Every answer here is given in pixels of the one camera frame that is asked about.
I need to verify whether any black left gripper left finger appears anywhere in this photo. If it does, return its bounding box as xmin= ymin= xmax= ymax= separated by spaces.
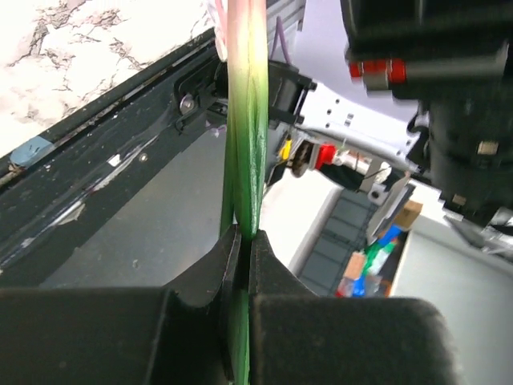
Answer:
xmin=1 ymin=226 xmax=241 ymax=384

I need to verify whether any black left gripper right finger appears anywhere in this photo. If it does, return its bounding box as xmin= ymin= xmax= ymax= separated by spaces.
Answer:
xmin=249 ymin=231 xmax=461 ymax=384

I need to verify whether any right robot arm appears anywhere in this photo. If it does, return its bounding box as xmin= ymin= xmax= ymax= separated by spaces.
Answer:
xmin=270 ymin=1 xmax=512 ymax=245

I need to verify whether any black metal base rail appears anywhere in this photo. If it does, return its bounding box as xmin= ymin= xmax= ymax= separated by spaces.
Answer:
xmin=1 ymin=31 xmax=218 ymax=287

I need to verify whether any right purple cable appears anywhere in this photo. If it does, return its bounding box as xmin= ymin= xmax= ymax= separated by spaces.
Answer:
xmin=270 ymin=15 xmax=293 ymax=65

